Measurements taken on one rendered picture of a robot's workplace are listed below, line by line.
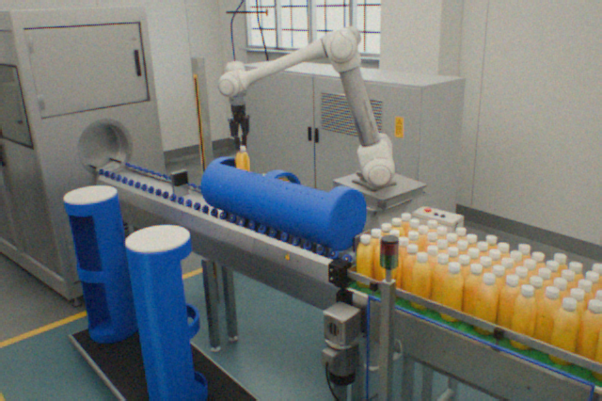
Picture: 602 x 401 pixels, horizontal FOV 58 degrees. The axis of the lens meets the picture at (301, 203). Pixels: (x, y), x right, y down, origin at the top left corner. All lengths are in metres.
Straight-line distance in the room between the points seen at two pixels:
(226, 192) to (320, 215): 0.61
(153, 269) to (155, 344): 0.38
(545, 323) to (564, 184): 2.94
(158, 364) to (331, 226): 1.03
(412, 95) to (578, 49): 1.38
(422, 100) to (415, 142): 0.29
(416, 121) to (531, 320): 2.16
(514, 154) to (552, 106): 0.51
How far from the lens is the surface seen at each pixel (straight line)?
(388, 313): 1.95
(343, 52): 2.49
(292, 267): 2.57
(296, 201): 2.43
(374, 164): 2.61
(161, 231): 2.59
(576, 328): 1.93
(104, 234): 3.19
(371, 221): 2.86
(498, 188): 5.12
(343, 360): 2.28
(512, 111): 4.92
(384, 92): 4.00
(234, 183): 2.72
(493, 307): 2.00
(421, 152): 3.92
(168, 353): 2.65
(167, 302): 2.51
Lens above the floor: 2.01
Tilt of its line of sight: 20 degrees down
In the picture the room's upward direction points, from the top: 2 degrees counter-clockwise
